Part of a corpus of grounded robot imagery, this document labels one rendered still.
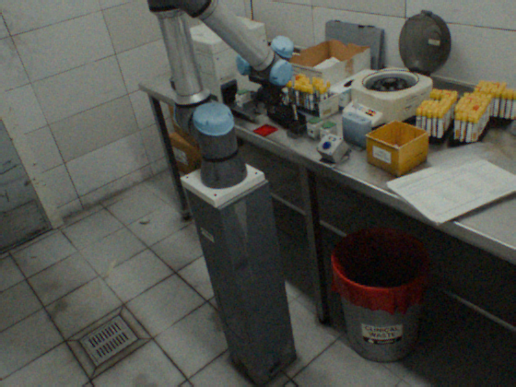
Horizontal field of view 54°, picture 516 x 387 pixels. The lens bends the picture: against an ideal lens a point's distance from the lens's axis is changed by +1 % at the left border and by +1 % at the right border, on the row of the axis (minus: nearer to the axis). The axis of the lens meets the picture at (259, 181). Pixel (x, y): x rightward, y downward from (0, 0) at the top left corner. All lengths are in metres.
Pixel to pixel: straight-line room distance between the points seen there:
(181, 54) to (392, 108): 0.74
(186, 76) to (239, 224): 0.48
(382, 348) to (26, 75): 2.31
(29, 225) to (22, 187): 0.25
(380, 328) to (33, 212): 2.16
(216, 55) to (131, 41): 1.35
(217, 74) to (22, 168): 1.53
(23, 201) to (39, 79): 0.71
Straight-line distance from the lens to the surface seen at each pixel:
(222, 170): 1.52
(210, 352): 2.27
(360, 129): 1.66
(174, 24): 1.51
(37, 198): 3.27
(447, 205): 1.42
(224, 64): 2.04
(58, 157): 3.28
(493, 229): 1.38
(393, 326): 1.98
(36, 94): 3.14
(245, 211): 1.57
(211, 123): 1.46
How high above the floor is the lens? 1.72
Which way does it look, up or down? 32 degrees down
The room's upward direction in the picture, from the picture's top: 10 degrees counter-clockwise
